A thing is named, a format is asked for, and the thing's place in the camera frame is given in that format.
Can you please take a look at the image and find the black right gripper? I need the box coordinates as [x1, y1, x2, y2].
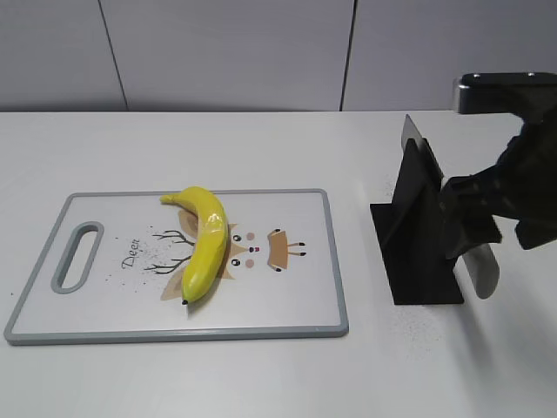
[439, 118, 557, 260]

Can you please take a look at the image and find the knife with white handle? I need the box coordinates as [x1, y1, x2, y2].
[401, 114, 500, 300]

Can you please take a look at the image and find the yellow plastic banana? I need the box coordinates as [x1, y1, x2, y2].
[159, 186, 229, 306]

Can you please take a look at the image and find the black knife stand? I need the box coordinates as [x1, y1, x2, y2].
[370, 138, 464, 306]

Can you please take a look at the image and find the white grey-rimmed cutting board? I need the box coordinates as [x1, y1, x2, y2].
[4, 189, 349, 345]

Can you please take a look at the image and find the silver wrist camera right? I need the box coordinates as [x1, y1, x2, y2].
[453, 72, 556, 124]

